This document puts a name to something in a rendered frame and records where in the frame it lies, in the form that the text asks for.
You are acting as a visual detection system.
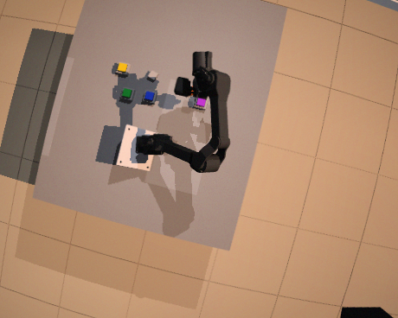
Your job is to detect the purple button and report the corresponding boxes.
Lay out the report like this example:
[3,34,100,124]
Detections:
[194,99,209,110]

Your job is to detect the yellow button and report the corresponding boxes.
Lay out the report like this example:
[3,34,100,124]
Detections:
[117,62,131,76]

